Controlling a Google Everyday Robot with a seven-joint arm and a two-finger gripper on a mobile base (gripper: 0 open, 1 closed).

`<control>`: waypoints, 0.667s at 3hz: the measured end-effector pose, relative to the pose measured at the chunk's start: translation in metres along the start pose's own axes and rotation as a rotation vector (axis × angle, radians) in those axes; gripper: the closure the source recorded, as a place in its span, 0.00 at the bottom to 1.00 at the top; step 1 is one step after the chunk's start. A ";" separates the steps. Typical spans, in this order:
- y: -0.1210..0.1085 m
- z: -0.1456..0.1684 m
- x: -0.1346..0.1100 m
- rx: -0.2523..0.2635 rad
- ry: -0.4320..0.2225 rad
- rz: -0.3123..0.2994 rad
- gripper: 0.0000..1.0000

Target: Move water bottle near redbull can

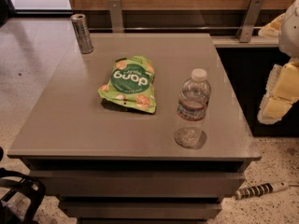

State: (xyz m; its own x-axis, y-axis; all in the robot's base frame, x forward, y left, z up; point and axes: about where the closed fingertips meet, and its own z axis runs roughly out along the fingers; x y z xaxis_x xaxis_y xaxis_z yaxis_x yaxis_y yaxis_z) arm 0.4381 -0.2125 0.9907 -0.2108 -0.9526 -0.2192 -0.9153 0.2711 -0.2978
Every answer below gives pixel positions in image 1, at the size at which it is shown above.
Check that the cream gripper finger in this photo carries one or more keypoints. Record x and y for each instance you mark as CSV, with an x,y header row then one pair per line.
x,y
272,28
282,91

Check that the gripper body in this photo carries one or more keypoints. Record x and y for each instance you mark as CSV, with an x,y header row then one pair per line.
x,y
290,32

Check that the clear plastic water bottle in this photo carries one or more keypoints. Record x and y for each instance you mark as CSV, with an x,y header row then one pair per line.
x,y
191,111

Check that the silver redbull can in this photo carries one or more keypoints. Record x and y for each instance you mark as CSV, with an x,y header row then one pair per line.
x,y
82,33

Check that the white power strip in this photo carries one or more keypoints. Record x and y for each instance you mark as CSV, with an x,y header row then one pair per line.
x,y
260,190

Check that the green snack bag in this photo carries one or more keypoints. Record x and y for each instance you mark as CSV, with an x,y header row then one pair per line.
x,y
131,84

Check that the grey drawer cabinet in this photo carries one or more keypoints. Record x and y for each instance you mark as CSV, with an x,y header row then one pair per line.
x,y
107,165

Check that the black chair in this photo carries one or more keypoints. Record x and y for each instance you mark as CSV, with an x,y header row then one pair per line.
x,y
23,197

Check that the right metal wall bracket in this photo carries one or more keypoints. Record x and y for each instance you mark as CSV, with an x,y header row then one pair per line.
x,y
245,31

